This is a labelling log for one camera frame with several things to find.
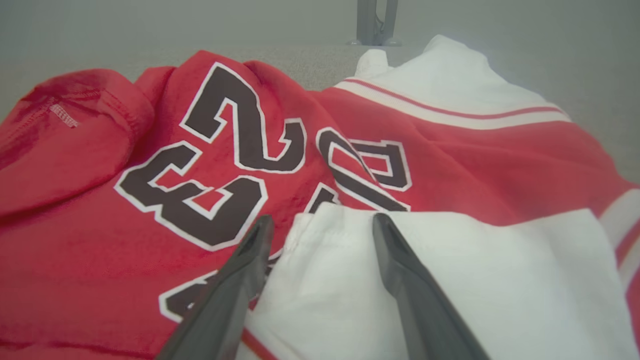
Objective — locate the grey partition post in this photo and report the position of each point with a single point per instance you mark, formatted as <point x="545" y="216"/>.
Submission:
<point x="372" y="20"/>

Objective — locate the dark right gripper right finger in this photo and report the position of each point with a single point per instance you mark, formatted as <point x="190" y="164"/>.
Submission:
<point x="425" y="310"/>

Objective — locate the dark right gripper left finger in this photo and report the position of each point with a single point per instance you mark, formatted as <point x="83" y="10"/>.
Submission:
<point x="225" y="310"/>

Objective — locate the red white basketball jersey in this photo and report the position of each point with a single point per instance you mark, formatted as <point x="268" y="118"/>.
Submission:
<point x="450" y="175"/>

